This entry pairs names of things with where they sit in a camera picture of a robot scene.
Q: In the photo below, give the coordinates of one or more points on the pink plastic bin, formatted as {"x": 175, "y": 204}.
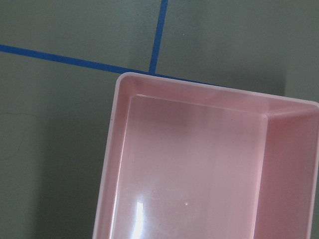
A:
{"x": 186, "y": 160}

